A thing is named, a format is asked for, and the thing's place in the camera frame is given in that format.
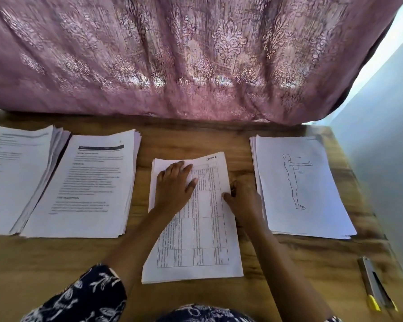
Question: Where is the person's left hand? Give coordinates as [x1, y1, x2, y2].
[154, 160, 199, 215]

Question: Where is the person's right hand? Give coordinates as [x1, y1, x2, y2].
[222, 180, 266, 229]

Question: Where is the stack of table-printed sheets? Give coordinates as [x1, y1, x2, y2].
[141, 151, 244, 285]

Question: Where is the stack with dark header bar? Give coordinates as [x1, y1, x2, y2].
[20, 128, 142, 239]

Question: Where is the stack of printed papers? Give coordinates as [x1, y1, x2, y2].
[0, 124, 72, 237]

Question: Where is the person's left forearm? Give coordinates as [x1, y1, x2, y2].
[102, 208, 177, 296]

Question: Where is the person's right forearm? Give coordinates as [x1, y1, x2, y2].
[249, 221, 337, 322]

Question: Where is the pink patterned curtain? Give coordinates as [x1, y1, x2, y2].
[0, 0, 403, 126]

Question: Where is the silver yellow black stapler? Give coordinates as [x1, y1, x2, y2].
[357, 255, 399, 313]

